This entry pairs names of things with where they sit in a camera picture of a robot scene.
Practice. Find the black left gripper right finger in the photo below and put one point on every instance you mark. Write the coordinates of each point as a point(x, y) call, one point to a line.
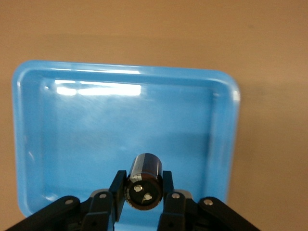
point(183, 211)

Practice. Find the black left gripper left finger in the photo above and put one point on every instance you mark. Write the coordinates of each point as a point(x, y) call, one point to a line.
point(96, 211)

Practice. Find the black cylindrical capacitor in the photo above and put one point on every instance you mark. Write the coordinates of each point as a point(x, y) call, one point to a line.
point(145, 185)

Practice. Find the blue plastic tray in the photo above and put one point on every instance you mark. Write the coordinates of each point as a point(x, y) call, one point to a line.
point(96, 125)

